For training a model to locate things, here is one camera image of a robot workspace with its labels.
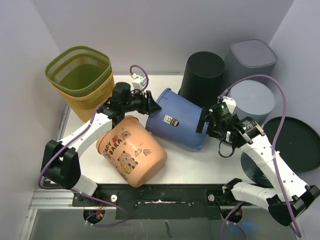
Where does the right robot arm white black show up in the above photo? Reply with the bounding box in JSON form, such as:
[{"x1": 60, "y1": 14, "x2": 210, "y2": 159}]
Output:
[{"x1": 196, "y1": 99, "x2": 320, "y2": 226}]

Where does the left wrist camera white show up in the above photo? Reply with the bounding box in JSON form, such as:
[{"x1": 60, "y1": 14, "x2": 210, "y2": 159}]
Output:
[{"x1": 131, "y1": 73, "x2": 148, "y2": 91}]

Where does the light grey round bin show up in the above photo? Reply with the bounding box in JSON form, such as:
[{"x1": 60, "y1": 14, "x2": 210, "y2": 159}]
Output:
[{"x1": 224, "y1": 79, "x2": 276, "y2": 148}]

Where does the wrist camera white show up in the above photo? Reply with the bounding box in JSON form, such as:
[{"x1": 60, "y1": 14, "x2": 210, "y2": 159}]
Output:
[
  {"x1": 131, "y1": 73, "x2": 148, "y2": 91},
  {"x1": 217, "y1": 96, "x2": 237, "y2": 114}
]

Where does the tan mesh square basket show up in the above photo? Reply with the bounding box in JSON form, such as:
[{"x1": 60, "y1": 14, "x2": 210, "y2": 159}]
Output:
[{"x1": 53, "y1": 70, "x2": 115, "y2": 122}]

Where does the dark navy round bin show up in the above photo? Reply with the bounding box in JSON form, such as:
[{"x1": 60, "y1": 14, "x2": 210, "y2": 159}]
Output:
[{"x1": 240, "y1": 116, "x2": 320, "y2": 188}]

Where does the blue round bin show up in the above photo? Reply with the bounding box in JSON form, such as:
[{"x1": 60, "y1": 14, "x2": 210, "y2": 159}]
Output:
[{"x1": 145, "y1": 88, "x2": 208, "y2": 151}]

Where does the grey mesh square basket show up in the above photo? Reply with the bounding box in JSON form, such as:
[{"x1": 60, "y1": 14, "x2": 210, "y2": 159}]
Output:
[{"x1": 221, "y1": 39, "x2": 278, "y2": 90}]

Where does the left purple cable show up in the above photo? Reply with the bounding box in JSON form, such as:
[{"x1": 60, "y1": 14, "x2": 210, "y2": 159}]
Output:
[{"x1": 37, "y1": 64, "x2": 150, "y2": 228}]

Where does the tan round bin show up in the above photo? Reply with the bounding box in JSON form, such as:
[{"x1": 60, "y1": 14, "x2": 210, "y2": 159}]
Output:
[{"x1": 96, "y1": 115, "x2": 168, "y2": 188}]

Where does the black ribbed round bin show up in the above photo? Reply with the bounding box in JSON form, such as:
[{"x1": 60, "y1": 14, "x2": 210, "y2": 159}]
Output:
[{"x1": 178, "y1": 51, "x2": 225, "y2": 108}]

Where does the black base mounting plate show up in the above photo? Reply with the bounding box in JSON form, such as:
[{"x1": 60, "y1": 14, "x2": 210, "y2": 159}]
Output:
[{"x1": 72, "y1": 183, "x2": 251, "y2": 221}]

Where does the purple cable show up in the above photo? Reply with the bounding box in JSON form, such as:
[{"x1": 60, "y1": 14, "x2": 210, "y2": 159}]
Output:
[
  {"x1": 219, "y1": 74, "x2": 303, "y2": 240},
  {"x1": 37, "y1": 64, "x2": 150, "y2": 228}
]

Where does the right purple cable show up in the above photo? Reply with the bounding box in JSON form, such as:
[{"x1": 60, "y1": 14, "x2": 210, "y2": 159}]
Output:
[{"x1": 219, "y1": 74, "x2": 303, "y2": 240}]

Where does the green mesh square basket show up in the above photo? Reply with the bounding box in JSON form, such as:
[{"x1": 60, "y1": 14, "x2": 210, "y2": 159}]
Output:
[{"x1": 45, "y1": 46, "x2": 112, "y2": 97}]

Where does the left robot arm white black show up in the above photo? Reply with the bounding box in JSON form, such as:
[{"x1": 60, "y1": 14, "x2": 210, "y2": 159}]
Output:
[{"x1": 37, "y1": 82, "x2": 162, "y2": 206}]

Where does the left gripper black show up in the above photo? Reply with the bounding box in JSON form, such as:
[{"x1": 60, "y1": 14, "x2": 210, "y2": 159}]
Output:
[{"x1": 122, "y1": 88, "x2": 161, "y2": 115}]

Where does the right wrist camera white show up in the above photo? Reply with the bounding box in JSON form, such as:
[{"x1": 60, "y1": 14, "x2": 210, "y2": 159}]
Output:
[{"x1": 217, "y1": 96, "x2": 237, "y2": 114}]

